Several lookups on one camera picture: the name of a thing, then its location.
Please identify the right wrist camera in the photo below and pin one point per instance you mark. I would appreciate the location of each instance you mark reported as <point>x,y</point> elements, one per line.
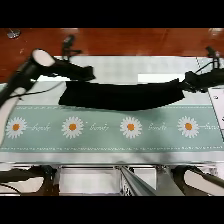
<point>211,52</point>

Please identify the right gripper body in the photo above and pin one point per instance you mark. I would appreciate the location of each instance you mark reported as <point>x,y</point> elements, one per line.
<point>192,81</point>

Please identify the black garment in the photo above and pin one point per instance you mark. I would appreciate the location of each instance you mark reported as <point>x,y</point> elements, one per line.
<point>123,96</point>

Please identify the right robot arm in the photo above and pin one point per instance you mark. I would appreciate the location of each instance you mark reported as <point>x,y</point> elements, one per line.
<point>215,78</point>

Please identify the silver frame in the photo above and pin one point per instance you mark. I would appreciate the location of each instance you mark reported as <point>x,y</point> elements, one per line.
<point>134,184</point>

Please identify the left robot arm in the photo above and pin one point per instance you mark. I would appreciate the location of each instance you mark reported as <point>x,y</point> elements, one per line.
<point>32,67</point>

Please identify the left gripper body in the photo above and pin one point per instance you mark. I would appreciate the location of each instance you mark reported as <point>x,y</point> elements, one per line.
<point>83,72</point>

